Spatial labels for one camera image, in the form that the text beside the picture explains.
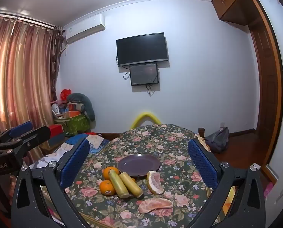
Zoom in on green bag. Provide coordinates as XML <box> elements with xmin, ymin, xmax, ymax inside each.
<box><xmin>66</xmin><ymin>115</ymin><xmax>90</xmax><ymax>135</ymax></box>

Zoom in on grey bag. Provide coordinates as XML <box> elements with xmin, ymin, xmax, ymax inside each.
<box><xmin>204</xmin><ymin>127</ymin><xmax>230</xmax><ymax>154</ymax></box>

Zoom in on red box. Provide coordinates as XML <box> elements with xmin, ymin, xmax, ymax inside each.
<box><xmin>48</xmin><ymin>124</ymin><xmax>64</xmax><ymax>137</ymax></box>

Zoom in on red plastic bag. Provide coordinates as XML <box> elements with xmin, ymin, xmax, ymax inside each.
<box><xmin>60</xmin><ymin>89</ymin><xmax>72</xmax><ymax>100</ymax></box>

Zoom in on wooden overhead cabinet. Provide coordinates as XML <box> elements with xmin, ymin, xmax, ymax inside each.
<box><xmin>211</xmin><ymin>0</ymin><xmax>254</xmax><ymax>26</ymax></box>

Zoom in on blue patchwork quilt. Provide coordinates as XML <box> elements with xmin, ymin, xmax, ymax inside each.
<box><xmin>68</xmin><ymin>133</ymin><xmax>109</xmax><ymax>155</ymax></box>

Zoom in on brown patterned curtain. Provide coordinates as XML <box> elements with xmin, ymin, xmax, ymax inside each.
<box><xmin>50</xmin><ymin>26</ymin><xmax>66</xmax><ymax>102</ymax></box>

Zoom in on grey box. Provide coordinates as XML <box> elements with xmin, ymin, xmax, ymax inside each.
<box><xmin>48</xmin><ymin>134</ymin><xmax>66</xmax><ymax>148</ymax></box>

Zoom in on peeled pink pomelo segment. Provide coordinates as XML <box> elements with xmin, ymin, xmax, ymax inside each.
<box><xmin>138</xmin><ymin>198</ymin><xmax>174</xmax><ymax>215</ymax></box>

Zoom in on brown wooden door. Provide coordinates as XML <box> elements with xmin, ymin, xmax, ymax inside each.
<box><xmin>244</xmin><ymin>0</ymin><xmax>283</xmax><ymax>183</ymax></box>

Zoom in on green-yellow corn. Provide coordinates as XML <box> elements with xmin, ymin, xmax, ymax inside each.
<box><xmin>108</xmin><ymin>170</ymin><xmax>130</xmax><ymax>199</ymax></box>

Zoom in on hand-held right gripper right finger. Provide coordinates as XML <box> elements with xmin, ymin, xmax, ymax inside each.
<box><xmin>188</xmin><ymin>138</ymin><xmax>267</xmax><ymax>228</ymax></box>

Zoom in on purple plate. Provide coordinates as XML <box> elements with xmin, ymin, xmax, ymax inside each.
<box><xmin>117</xmin><ymin>154</ymin><xmax>161</xmax><ymax>177</ymax></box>

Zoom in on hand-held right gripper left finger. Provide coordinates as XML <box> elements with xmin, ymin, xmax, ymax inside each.
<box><xmin>11</xmin><ymin>138</ymin><xmax>91</xmax><ymax>228</ymax></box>

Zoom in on small black monitor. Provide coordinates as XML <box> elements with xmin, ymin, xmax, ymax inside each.
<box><xmin>129</xmin><ymin>63</ymin><xmax>159</xmax><ymax>86</ymax></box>

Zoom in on orange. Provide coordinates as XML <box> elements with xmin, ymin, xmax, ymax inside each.
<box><xmin>99</xmin><ymin>180</ymin><xmax>116</xmax><ymax>196</ymax></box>
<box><xmin>102</xmin><ymin>167</ymin><xmax>120</xmax><ymax>181</ymax></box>

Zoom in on orange box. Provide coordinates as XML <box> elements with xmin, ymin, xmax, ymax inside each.
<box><xmin>63</xmin><ymin>110</ymin><xmax>81</xmax><ymax>119</ymax></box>

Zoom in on black wall television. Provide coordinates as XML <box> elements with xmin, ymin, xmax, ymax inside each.
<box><xmin>116</xmin><ymin>32</ymin><xmax>168</xmax><ymax>67</ymax></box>

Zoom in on sugarcane piece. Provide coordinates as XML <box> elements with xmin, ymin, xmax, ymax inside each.
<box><xmin>119</xmin><ymin>172</ymin><xmax>144</xmax><ymax>199</ymax></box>

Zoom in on floral cloth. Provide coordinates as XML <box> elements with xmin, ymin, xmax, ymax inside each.
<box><xmin>41</xmin><ymin>123</ymin><xmax>239</xmax><ymax>228</ymax></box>

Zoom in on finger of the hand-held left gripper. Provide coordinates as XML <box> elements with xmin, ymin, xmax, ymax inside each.
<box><xmin>0</xmin><ymin>121</ymin><xmax>33</xmax><ymax>143</ymax></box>
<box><xmin>0</xmin><ymin>126</ymin><xmax>52</xmax><ymax>158</ymax></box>

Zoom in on white air conditioner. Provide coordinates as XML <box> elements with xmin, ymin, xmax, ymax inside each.
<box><xmin>65</xmin><ymin>14</ymin><xmax>106</xmax><ymax>45</ymax></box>

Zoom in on pink striped curtain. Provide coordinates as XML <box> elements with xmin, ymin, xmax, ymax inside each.
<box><xmin>0</xmin><ymin>14</ymin><xmax>55</xmax><ymax>171</ymax></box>

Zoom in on white paper sheets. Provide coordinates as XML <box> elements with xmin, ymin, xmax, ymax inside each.
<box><xmin>29</xmin><ymin>142</ymin><xmax>73</xmax><ymax>169</ymax></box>

